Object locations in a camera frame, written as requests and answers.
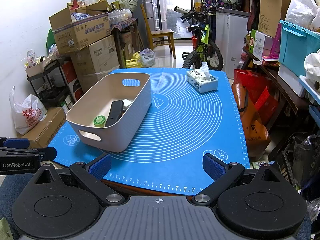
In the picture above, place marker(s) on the small open cardboard box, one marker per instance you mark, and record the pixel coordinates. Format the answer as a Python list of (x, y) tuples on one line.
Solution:
[(40, 67)]

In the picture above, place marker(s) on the black green bicycle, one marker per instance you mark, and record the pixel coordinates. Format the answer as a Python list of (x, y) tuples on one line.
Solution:
[(205, 47)]

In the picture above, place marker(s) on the black metal shelf rack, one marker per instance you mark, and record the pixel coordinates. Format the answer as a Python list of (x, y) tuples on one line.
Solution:
[(53, 80)]

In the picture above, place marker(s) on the printed tissue box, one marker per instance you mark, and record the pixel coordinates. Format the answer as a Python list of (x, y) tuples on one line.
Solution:
[(205, 82)]

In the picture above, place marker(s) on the white red printed plastic bag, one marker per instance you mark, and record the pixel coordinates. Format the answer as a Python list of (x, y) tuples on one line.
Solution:
[(27, 115)]

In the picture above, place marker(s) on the pack of clear bottles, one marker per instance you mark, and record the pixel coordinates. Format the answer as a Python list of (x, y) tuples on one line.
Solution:
[(120, 16)]

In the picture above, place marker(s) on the wooden chair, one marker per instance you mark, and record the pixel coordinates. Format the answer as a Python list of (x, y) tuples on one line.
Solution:
[(162, 33)]

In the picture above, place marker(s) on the black glasses case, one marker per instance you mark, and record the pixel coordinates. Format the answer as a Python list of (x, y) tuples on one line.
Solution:
[(115, 112)]

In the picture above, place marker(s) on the white styrofoam box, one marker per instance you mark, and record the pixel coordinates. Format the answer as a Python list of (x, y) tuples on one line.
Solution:
[(290, 80)]

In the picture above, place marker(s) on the cloth covered wooden table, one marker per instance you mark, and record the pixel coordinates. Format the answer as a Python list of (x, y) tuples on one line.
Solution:
[(125, 26)]

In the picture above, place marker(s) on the white plastic bags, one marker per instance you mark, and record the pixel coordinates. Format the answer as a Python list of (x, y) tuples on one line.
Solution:
[(302, 5)]

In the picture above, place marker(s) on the yellow plastic jugs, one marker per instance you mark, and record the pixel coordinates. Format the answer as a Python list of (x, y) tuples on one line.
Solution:
[(132, 61)]

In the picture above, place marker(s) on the person's blue jeans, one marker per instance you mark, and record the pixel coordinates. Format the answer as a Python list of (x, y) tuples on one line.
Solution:
[(10, 187)]

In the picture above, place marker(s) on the clear plastic bag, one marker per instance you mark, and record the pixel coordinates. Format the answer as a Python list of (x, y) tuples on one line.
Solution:
[(147, 58)]

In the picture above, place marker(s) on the red paper bag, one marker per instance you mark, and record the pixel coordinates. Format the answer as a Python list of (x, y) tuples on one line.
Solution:
[(250, 77)]

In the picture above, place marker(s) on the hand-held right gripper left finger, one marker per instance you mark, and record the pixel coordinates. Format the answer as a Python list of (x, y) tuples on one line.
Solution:
[(100, 166)]

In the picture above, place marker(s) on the green round tin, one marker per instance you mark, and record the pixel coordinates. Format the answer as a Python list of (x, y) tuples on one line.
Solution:
[(99, 121)]

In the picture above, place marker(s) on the orange paper bag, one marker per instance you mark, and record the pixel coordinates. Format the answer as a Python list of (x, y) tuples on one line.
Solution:
[(255, 130)]

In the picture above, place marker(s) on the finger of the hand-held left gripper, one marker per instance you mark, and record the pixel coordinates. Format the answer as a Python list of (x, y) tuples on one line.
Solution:
[(48, 153), (15, 143)]

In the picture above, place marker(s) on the flat cardboard box with print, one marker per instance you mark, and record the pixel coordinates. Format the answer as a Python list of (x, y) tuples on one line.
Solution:
[(45, 127)]

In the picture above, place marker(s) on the dark wooden side table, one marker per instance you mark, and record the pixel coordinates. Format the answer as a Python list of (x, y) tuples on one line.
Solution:
[(271, 73)]

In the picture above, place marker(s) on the green white carton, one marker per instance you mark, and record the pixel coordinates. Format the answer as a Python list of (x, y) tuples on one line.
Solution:
[(257, 45)]

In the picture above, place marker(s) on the teal plastic storage bin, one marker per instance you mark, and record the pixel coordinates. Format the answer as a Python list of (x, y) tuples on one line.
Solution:
[(295, 52)]

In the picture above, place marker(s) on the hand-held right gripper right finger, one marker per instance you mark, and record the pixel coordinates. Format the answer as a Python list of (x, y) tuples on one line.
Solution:
[(212, 166)]

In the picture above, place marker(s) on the open printed cardboard box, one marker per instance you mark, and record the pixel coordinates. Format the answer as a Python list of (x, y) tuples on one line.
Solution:
[(80, 35)]

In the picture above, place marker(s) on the white cloth bundle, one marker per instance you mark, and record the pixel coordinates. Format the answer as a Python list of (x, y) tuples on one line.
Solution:
[(312, 67)]

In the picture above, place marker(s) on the pink plastic folder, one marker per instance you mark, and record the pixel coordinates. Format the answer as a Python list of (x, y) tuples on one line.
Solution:
[(275, 42)]

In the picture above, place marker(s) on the red white appliance box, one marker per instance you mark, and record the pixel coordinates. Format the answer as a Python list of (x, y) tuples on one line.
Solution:
[(72, 85)]

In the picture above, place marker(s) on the black plastic crate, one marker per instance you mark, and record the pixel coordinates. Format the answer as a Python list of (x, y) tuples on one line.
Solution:
[(285, 160)]

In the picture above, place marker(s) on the blue silicone baking mat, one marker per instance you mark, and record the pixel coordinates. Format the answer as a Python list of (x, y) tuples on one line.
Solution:
[(187, 120)]

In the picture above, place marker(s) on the white charger plug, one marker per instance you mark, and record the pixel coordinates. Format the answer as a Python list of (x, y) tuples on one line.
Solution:
[(128, 104)]

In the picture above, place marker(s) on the film wrapped cardboard box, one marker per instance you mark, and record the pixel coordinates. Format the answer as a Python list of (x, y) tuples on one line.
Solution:
[(97, 81)]

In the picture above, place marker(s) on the beige plastic storage basket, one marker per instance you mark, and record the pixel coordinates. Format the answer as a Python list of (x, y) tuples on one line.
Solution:
[(130, 120)]

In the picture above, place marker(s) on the large plain cardboard box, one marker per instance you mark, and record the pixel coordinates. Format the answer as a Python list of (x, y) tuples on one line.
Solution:
[(97, 55)]

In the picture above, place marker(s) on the cooking oil bottle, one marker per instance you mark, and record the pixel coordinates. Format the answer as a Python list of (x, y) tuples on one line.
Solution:
[(248, 41)]

